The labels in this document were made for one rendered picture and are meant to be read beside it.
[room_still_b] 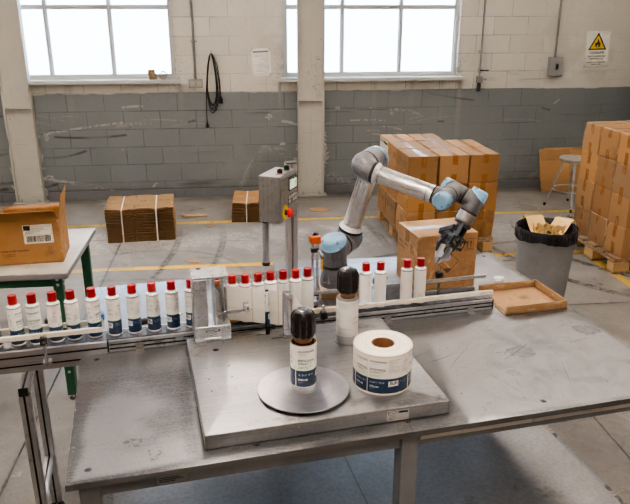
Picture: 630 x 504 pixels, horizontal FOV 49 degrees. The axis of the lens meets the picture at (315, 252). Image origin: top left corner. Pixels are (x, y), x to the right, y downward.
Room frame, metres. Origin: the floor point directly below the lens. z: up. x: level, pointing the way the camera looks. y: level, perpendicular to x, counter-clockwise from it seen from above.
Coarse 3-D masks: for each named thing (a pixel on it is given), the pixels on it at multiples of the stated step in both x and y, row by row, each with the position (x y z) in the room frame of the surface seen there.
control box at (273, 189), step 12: (276, 168) 2.78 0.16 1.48; (264, 180) 2.65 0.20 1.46; (276, 180) 2.63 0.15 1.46; (288, 180) 2.69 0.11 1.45; (264, 192) 2.65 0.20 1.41; (276, 192) 2.63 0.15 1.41; (288, 192) 2.69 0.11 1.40; (264, 204) 2.65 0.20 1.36; (276, 204) 2.63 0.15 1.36; (288, 204) 2.69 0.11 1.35; (264, 216) 2.65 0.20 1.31; (276, 216) 2.63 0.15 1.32
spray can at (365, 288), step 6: (366, 264) 2.71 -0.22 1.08; (366, 270) 2.71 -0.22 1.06; (360, 276) 2.72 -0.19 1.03; (366, 276) 2.70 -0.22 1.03; (360, 282) 2.72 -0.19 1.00; (366, 282) 2.70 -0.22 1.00; (360, 288) 2.71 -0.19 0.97; (366, 288) 2.70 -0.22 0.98; (360, 294) 2.71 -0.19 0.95; (366, 294) 2.70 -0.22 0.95; (360, 300) 2.71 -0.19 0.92; (366, 300) 2.70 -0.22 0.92
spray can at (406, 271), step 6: (408, 258) 2.78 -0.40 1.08; (408, 264) 2.75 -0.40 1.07; (402, 270) 2.75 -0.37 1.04; (408, 270) 2.75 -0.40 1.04; (402, 276) 2.75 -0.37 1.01; (408, 276) 2.74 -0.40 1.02; (402, 282) 2.75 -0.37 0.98; (408, 282) 2.74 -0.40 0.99; (402, 288) 2.75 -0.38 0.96; (408, 288) 2.74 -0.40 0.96; (402, 294) 2.75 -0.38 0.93; (408, 294) 2.74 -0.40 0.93
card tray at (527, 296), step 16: (480, 288) 3.00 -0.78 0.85; (496, 288) 3.02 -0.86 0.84; (512, 288) 3.04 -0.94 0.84; (528, 288) 3.05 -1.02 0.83; (544, 288) 3.00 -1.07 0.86; (496, 304) 2.86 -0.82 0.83; (512, 304) 2.86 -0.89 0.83; (528, 304) 2.78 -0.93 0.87; (544, 304) 2.80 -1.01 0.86; (560, 304) 2.82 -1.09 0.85
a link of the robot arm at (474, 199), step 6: (474, 186) 2.84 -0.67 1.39; (468, 192) 2.82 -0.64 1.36; (474, 192) 2.81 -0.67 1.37; (480, 192) 2.80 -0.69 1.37; (468, 198) 2.80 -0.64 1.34; (474, 198) 2.80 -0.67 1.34; (480, 198) 2.79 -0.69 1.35; (486, 198) 2.81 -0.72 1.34; (462, 204) 2.83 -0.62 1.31; (468, 204) 2.80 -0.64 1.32; (474, 204) 2.79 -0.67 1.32; (480, 204) 2.79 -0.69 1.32; (468, 210) 2.79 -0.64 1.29; (474, 210) 2.79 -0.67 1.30
